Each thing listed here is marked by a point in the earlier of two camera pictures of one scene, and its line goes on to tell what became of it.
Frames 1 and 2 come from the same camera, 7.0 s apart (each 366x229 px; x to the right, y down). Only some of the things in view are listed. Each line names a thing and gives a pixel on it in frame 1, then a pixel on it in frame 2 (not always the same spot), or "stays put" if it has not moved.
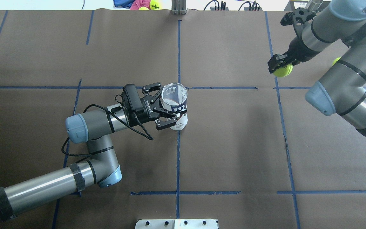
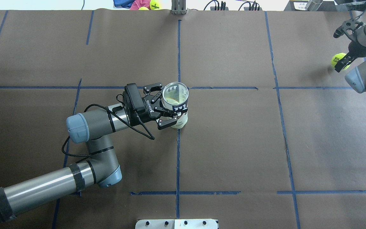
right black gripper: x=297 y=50 -> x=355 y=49
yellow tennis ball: x=282 y=72 -> x=175 y=94
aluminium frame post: x=178 y=7 stays put
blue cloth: x=126 y=3 stays put
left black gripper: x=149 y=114 stays put
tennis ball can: x=174 y=97 stays put
